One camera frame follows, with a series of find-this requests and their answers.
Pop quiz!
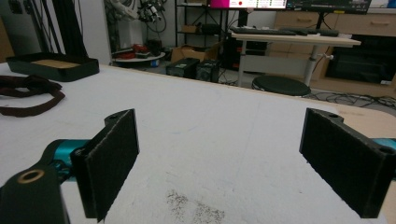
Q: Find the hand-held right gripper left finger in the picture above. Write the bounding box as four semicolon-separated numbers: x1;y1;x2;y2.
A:
70;108;140;223

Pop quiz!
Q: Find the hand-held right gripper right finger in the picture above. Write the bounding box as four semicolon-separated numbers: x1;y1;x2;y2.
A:
299;107;396;219

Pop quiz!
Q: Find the round black stool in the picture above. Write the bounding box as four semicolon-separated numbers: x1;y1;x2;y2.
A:
251;75;312;97

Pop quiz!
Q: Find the round white platform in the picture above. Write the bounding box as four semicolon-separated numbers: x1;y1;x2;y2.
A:
111;50;166;67

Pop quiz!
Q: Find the dark green tray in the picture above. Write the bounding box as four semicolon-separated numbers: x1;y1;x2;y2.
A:
6;51;101;83

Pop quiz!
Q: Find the wooden drawer cabinet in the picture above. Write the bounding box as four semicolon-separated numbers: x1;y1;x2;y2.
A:
269;10;396;99

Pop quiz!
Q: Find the black battery box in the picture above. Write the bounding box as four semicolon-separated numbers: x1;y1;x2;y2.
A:
195;59;221;83
165;57;201;79

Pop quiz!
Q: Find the light wooden desk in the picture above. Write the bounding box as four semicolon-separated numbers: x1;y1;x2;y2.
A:
231;32;362;88

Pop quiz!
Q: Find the black keyboard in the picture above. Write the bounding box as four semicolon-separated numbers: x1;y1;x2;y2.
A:
229;26;297;36
279;27;340;37

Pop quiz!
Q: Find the cardboard box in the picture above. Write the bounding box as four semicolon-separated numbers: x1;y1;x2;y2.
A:
170;41;223;64

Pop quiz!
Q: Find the black tripod stand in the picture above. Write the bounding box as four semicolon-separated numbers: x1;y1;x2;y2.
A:
30;0;90;60

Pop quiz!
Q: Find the computer monitor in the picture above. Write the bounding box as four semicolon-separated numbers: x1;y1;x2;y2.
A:
209;0;288;10
286;0;373;15

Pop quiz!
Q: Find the black computer tower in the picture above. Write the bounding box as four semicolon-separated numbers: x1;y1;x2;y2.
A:
221;32;269;72

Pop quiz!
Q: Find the black metal shelf rack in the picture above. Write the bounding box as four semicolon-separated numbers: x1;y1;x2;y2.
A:
174;0;233;49

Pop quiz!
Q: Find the bundle of floor cables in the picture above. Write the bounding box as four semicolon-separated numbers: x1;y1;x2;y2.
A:
303;91;396;110

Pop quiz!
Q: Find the dark brown cloth strap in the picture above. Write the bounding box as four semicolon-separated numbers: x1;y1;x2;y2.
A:
0;74;66;119

